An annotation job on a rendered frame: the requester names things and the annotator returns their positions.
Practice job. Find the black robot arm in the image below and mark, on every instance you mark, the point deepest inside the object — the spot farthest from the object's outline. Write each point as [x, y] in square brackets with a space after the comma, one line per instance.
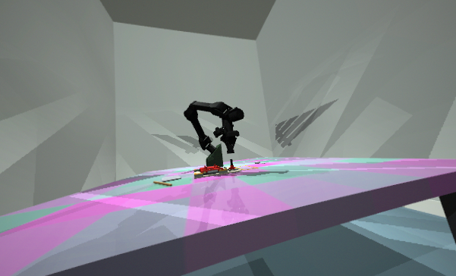
[217, 109]

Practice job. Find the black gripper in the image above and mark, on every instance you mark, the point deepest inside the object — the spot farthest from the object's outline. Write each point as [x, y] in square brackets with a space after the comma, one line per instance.
[229, 137]

